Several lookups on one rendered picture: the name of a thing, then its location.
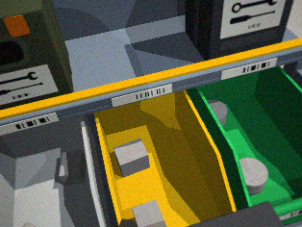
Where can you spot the yellow flat bar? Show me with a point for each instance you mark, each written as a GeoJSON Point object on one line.
{"type": "Point", "coordinates": [147, 79]}

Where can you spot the olive green case with orange latches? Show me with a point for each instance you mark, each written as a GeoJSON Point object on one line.
{"type": "Point", "coordinates": [33, 63]}

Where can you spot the green open bin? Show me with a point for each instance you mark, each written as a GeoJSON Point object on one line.
{"type": "Point", "coordinates": [263, 122]}

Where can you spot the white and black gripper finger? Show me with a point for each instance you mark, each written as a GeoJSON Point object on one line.
{"type": "Point", "coordinates": [127, 223]}

